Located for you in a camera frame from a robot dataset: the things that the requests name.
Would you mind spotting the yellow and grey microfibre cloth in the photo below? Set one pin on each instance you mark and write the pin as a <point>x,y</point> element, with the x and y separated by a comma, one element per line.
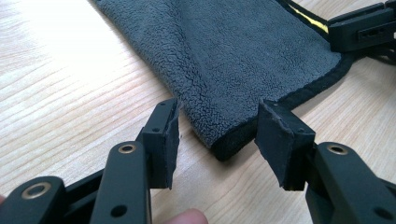
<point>243,62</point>

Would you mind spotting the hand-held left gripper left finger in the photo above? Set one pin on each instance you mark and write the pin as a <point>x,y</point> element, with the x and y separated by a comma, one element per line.
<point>162,146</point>

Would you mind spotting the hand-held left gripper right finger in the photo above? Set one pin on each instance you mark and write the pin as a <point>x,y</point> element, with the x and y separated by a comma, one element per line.
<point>281,146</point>

